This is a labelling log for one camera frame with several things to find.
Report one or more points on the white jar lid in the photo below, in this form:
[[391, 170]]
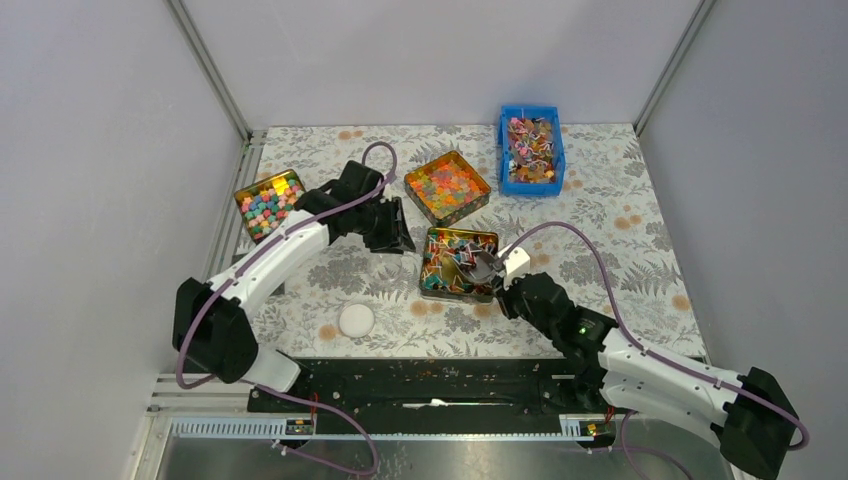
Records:
[[356, 320]]

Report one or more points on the grey slotted cable duct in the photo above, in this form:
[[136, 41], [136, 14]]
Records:
[[558, 427]]

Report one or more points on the blue plastic bin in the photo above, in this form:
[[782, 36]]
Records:
[[532, 152]]

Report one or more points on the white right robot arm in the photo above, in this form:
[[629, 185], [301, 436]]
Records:
[[747, 416]]

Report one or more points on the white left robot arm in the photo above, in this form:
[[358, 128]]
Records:
[[211, 326]]

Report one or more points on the green tin with star candies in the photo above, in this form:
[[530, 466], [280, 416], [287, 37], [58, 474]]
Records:
[[264, 205]]

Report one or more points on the floral tablecloth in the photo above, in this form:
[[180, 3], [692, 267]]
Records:
[[602, 238]]

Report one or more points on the green tin with gummy candies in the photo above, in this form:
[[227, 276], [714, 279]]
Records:
[[447, 189]]

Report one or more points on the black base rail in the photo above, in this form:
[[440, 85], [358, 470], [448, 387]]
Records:
[[450, 387]]

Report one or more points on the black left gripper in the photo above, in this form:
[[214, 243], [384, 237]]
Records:
[[396, 238]]

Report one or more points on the metal scoop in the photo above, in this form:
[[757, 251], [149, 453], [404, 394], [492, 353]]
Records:
[[482, 267]]

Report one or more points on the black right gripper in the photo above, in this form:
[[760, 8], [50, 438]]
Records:
[[504, 290]]

